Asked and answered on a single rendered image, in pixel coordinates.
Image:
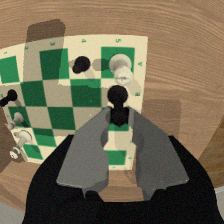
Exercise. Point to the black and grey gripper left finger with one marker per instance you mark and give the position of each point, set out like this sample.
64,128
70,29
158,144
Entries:
78,164

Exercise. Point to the green and cream chessboard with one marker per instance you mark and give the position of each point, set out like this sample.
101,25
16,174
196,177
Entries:
56,102

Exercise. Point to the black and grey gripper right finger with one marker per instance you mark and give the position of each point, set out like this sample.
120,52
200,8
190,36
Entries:
164,163

